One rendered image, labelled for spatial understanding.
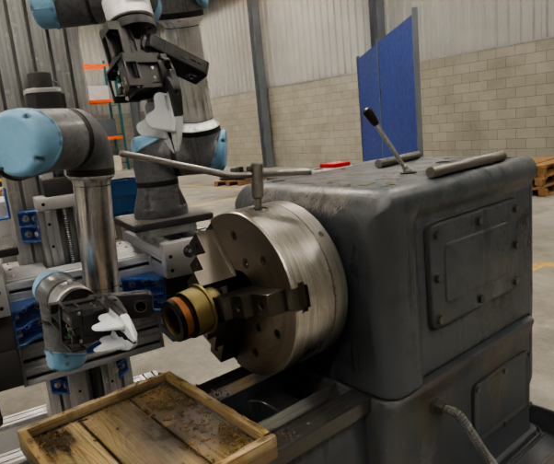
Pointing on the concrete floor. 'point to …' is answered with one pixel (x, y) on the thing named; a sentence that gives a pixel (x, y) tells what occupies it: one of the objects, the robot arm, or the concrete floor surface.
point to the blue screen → (392, 92)
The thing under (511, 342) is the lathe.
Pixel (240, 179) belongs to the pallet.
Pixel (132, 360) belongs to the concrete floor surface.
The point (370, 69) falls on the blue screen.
